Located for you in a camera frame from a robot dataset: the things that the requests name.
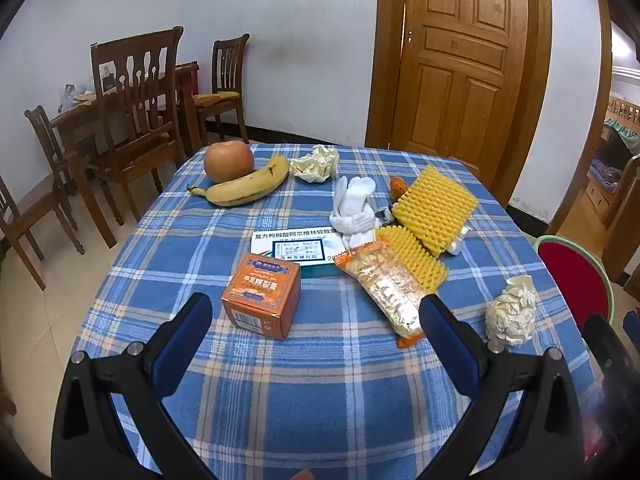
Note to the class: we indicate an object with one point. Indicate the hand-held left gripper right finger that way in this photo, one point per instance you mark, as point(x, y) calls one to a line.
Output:
point(450, 340)

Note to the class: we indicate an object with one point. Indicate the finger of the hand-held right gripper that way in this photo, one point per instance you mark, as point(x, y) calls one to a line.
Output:
point(605, 350)
point(633, 325)

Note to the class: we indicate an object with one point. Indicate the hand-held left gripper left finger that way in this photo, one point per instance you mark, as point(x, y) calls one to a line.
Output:
point(180, 340)

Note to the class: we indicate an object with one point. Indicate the red basin with green rim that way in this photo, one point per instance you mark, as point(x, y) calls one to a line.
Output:
point(570, 275)

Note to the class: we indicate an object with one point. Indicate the large yellow foam fruit net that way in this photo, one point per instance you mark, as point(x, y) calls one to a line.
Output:
point(435, 205)

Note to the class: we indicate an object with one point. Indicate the white medicine box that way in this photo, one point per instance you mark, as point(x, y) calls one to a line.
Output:
point(295, 250)

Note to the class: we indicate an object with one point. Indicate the white sock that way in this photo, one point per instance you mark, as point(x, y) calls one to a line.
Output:
point(350, 215)

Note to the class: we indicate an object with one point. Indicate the crumpled cream paper ball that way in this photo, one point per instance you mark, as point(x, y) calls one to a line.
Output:
point(315, 165)
point(510, 312)

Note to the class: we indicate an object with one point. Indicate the clear snack packet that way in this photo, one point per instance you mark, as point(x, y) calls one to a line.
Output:
point(390, 295)

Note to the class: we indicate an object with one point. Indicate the orange cardboard box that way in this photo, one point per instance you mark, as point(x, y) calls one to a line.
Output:
point(260, 295)

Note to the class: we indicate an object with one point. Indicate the small yellow foam fruit net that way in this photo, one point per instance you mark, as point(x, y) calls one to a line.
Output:
point(415, 255)

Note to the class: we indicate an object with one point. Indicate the blue plaid tablecloth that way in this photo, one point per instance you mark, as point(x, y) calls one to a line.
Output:
point(325, 400)

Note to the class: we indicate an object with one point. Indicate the orange crinkled paper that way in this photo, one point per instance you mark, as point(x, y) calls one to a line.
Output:
point(397, 187)

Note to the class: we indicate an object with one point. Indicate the yellow banana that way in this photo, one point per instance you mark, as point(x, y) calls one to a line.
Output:
point(245, 190)

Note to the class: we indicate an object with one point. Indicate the red apple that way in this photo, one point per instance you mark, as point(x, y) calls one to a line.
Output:
point(227, 162)

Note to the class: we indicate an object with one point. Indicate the wooden bunk bed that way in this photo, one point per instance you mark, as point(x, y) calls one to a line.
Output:
point(620, 125)

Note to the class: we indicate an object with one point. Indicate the yellow seat cushion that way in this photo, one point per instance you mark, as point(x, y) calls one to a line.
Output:
point(215, 99)

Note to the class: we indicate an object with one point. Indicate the wooden dining table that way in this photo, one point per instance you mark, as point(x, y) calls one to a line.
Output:
point(75, 115)

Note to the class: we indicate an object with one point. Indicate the tall wooden chair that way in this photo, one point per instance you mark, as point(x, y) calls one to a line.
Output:
point(135, 90)

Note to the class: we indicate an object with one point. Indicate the clear plastic bag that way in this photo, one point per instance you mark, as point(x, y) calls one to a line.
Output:
point(75, 92)

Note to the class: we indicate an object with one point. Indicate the wooden panel door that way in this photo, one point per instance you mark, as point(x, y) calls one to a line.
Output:
point(460, 60)

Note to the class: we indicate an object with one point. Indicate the wooden chair with cushion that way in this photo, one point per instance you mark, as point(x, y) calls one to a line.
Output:
point(230, 60)

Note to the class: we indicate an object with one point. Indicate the wooden door frame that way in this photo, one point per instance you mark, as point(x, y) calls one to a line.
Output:
point(542, 60)

